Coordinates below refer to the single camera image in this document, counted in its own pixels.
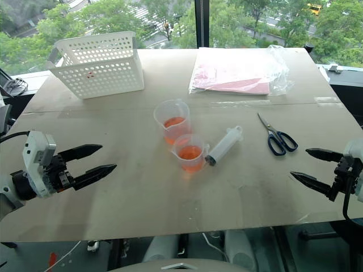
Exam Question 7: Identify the clear plastic bag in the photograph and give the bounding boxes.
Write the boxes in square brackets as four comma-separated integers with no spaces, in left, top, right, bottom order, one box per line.
[188,44,296,97]

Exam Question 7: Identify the white perforated plastic basket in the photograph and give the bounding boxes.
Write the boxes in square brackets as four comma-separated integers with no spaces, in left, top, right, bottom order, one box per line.
[48,31,145,100]

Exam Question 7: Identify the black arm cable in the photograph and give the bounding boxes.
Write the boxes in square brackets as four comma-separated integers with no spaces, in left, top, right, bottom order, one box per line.
[0,131,31,144]
[342,191,363,222]

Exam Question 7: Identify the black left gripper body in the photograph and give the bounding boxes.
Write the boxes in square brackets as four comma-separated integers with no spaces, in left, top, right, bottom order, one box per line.
[44,154,76,194]

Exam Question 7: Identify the black window frame post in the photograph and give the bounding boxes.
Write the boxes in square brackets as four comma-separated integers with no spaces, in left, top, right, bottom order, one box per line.
[195,0,211,49]

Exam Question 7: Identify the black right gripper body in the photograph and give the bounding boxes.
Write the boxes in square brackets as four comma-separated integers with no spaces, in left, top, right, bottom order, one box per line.
[332,156,363,195]

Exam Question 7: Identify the clear plastic syringe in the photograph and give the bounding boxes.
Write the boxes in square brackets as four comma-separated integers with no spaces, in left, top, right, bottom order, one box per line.
[205,125,244,167]

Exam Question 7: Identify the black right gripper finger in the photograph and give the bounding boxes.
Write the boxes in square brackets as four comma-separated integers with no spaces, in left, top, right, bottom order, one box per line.
[305,148,344,163]
[289,171,341,202]

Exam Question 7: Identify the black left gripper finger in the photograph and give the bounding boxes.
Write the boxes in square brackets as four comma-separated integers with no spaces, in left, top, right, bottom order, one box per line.
[71,164,117,192]
[58,144,103,163]

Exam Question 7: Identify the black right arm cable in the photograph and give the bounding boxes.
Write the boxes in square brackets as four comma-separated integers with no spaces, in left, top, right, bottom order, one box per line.
[342,191,363,222]

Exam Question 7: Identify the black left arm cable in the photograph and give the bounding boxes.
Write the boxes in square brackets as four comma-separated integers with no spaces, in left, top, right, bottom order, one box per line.
[0,131,31,144]

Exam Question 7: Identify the small clear measuring cup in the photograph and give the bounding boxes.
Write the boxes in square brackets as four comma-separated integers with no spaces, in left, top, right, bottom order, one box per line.
[171,133,210,173]

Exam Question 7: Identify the pink paper stack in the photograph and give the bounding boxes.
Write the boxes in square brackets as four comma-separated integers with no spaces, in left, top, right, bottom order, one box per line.
[193,63,271,96]

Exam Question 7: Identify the silver robot torso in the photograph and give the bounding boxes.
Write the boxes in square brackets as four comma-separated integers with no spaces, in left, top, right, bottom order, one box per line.
[113,257,256,272]

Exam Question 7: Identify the black device on windowsill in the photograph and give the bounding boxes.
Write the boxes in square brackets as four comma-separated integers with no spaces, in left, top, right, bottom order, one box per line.
[0,67,28,99]

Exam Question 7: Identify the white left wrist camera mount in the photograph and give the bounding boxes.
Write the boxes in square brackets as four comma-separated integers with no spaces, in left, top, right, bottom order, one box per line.
[22,130,58,199]

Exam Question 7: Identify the large clear measuring cup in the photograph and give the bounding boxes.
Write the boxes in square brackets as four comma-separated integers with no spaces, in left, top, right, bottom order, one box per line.
[153,98,192,146]

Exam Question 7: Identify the blue handled scissors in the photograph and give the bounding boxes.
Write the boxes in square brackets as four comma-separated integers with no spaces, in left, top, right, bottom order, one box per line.
[257,112,299,156]

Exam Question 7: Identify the white cable under table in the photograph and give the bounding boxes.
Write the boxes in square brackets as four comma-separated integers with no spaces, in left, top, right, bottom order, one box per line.
[201,231,230,263]

